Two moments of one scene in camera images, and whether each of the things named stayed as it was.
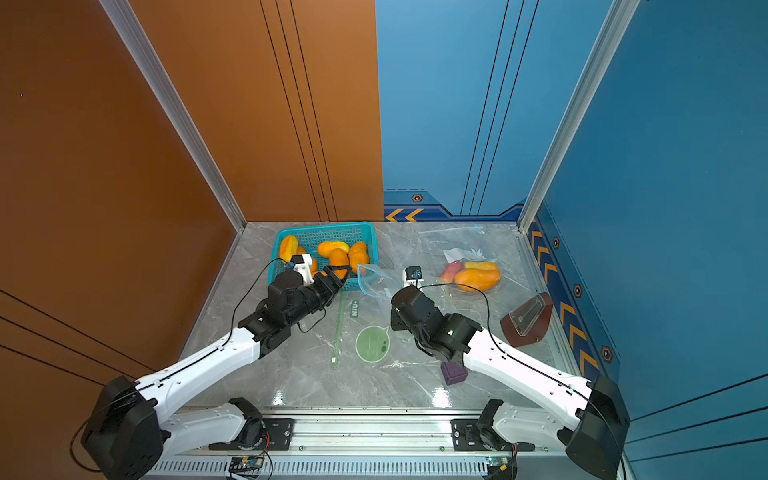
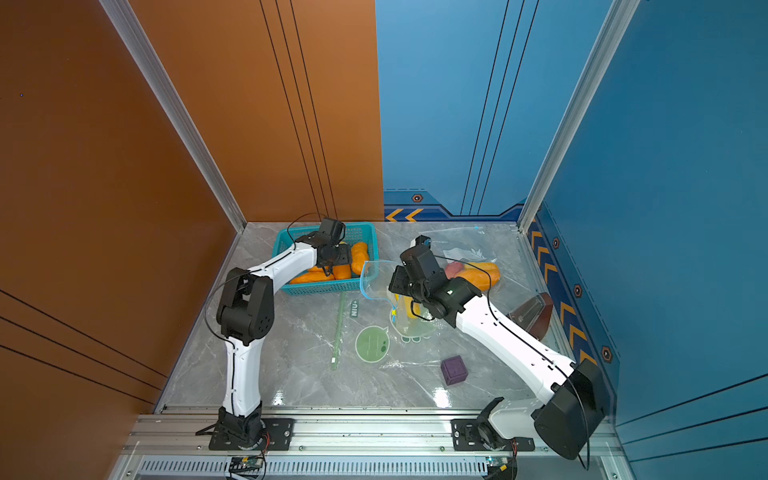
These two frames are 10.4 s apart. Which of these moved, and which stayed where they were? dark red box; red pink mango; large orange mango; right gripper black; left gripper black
Moved: left gripper black; right gripper black
Stayed: large orange mango; dark red box; red pink mango
